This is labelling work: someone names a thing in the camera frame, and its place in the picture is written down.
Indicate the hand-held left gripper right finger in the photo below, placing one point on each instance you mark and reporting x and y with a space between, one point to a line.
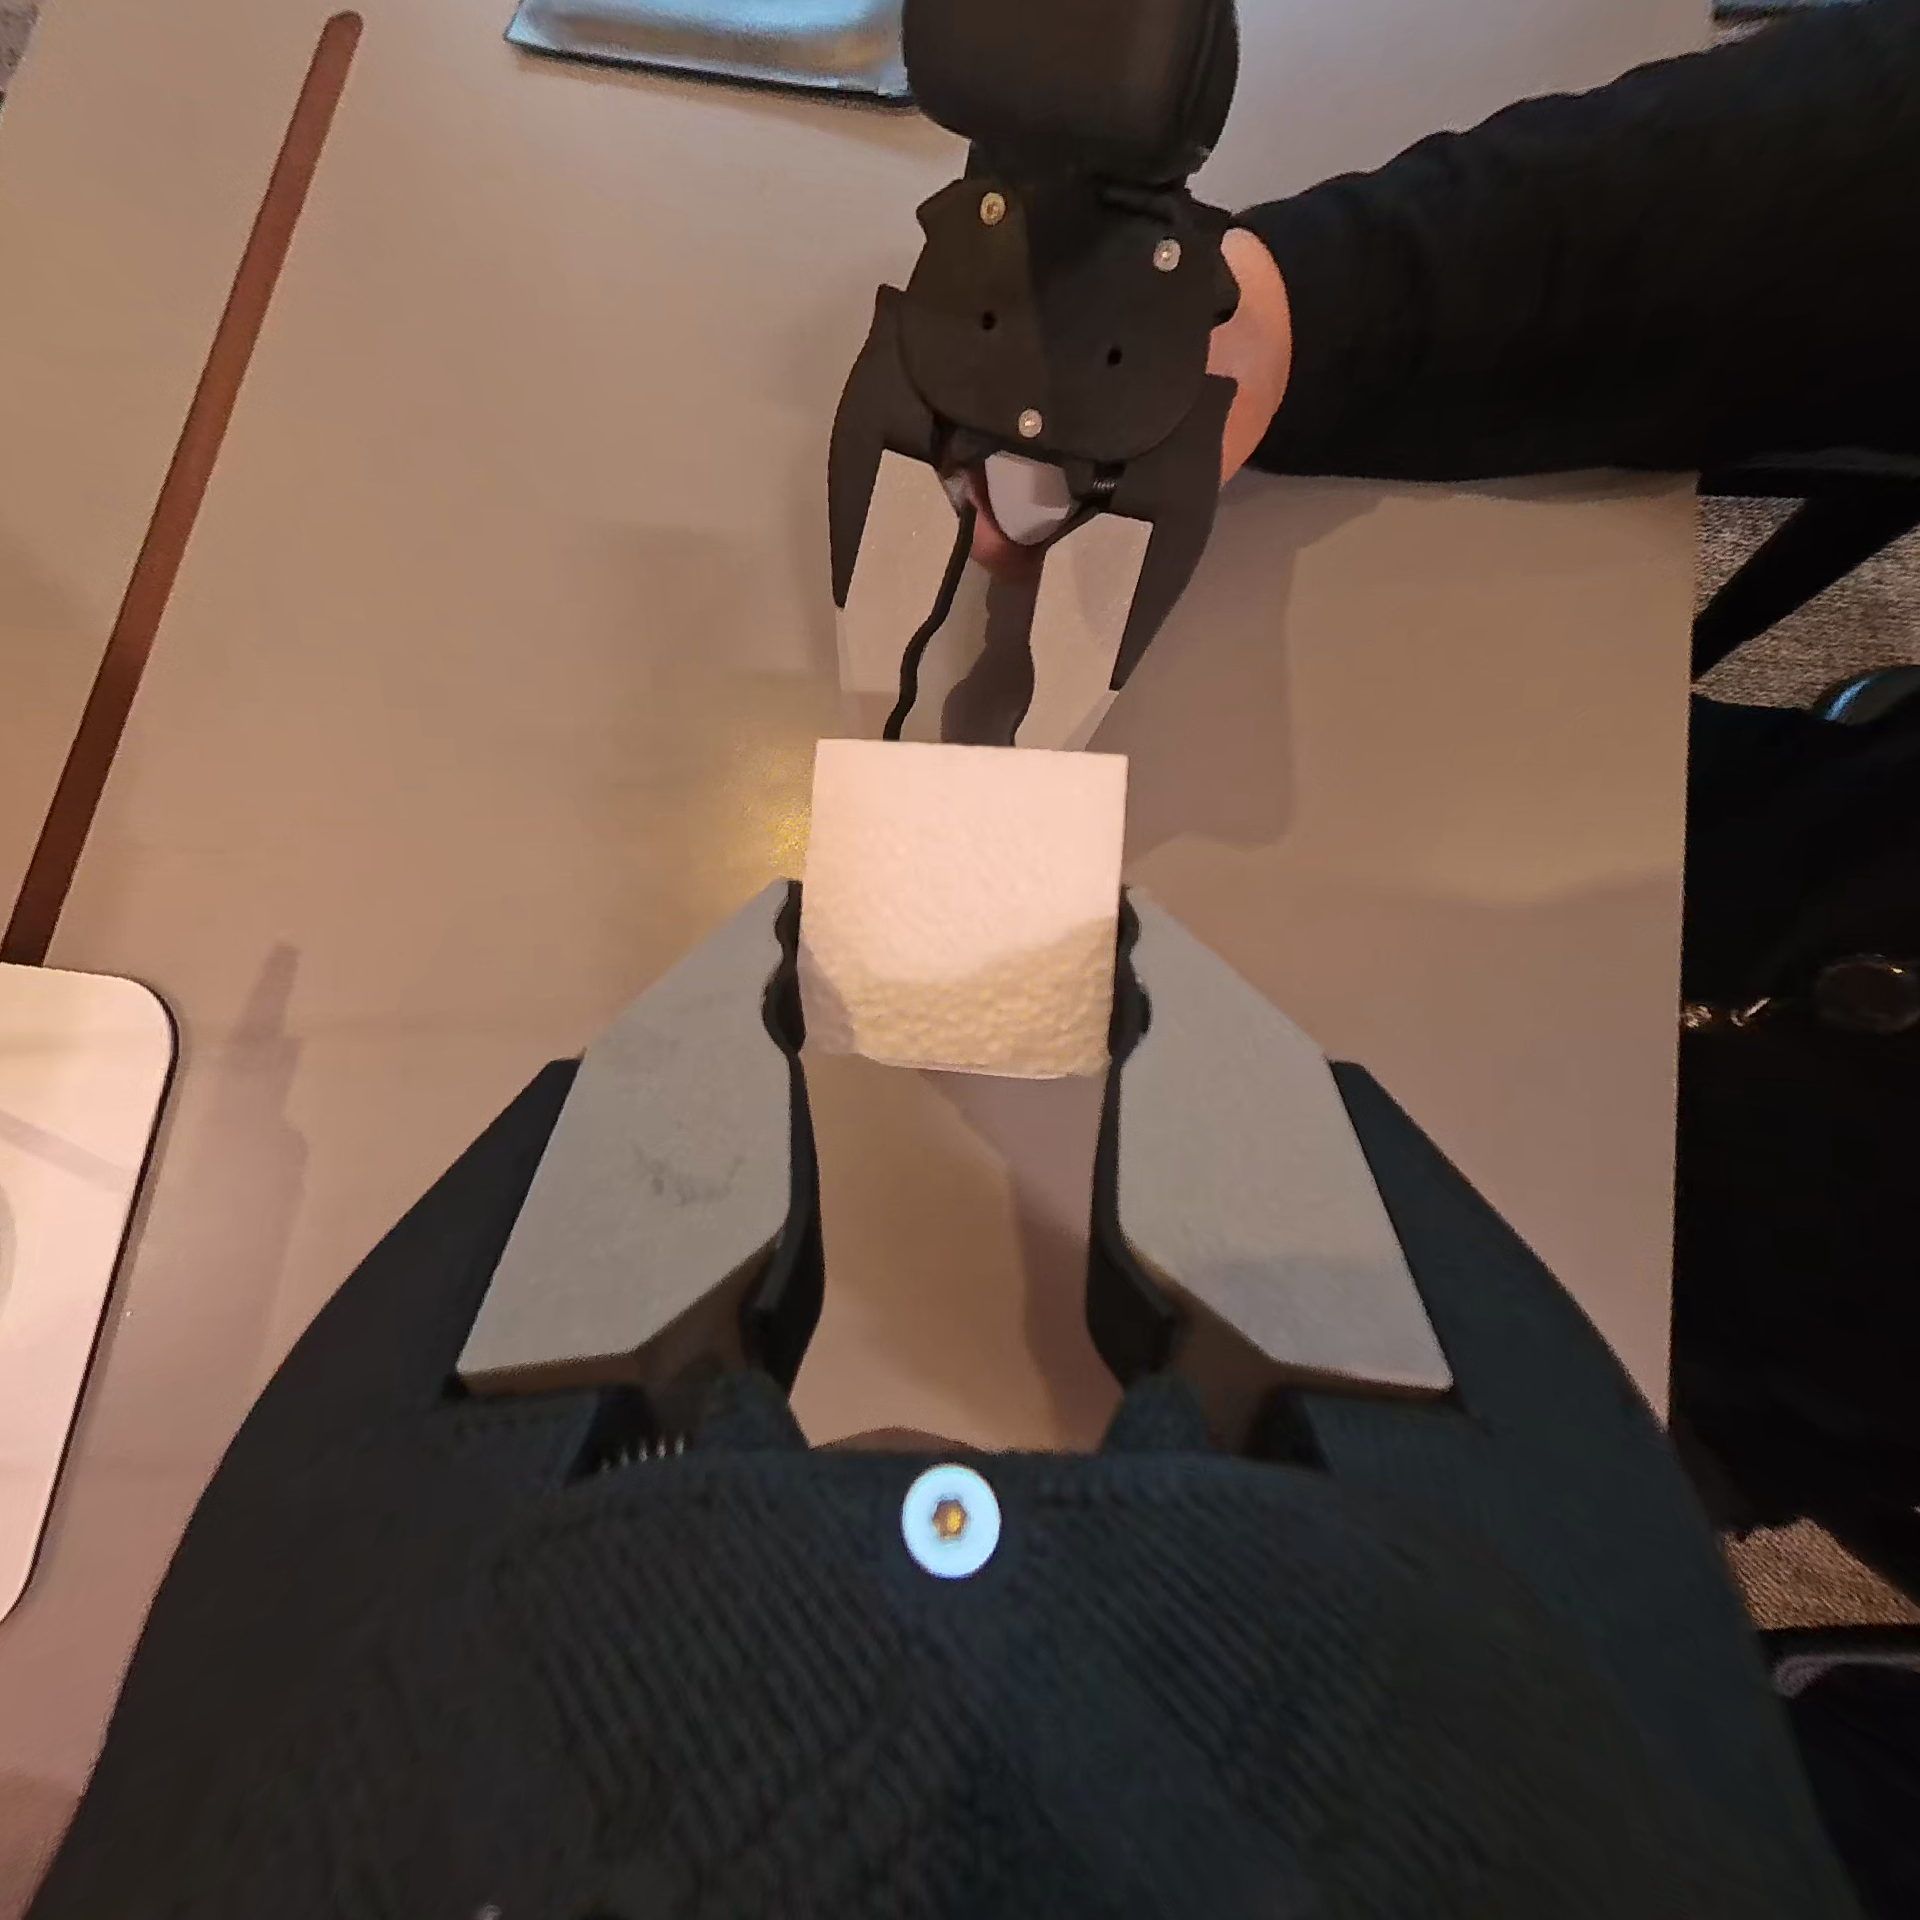
1275 1215

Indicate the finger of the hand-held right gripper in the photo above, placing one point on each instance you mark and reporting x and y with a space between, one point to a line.
901 556
1094 616

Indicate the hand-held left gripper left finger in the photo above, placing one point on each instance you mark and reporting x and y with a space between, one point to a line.
660 1201

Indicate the white foam cube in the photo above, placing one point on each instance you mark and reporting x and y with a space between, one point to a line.
960 870

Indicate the person's right forearm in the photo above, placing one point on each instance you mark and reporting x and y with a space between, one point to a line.
1574 270

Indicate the person's right hand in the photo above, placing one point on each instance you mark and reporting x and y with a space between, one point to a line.
1261 347

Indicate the dark leather pouch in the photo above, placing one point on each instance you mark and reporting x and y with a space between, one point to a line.
704 37

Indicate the person's dark clothing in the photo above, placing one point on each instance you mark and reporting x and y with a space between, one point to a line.
1800 1201

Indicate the white adjustable stand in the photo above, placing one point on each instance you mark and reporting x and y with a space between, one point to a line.
76 1201

